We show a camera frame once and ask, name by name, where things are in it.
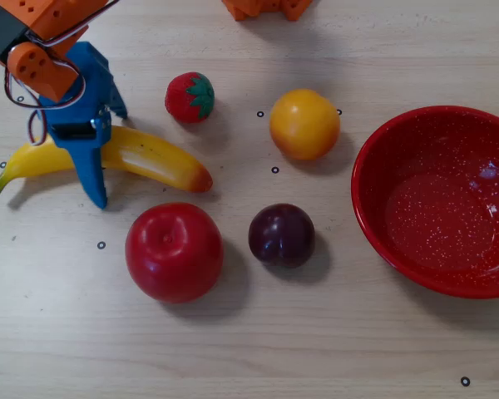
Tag white red servo wires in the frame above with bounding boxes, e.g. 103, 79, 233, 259
3, 0, 121, 146

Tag toy orange fruit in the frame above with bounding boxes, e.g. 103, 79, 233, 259
269, 88, 342, 161

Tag red toy strawberry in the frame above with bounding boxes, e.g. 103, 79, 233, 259
164, 71, 216, 125

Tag yellow toy banana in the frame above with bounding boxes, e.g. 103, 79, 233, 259
0, 125, 215, 197

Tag dark purple toy plum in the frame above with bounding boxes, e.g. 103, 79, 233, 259
248, 202, 316, 268

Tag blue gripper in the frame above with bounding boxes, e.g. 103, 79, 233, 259
37, 41, 129, 210

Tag red speckled bowl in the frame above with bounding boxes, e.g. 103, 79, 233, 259
350, 105, 499, 300

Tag red toy apple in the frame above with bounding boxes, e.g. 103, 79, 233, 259
125, 201, 225, 304

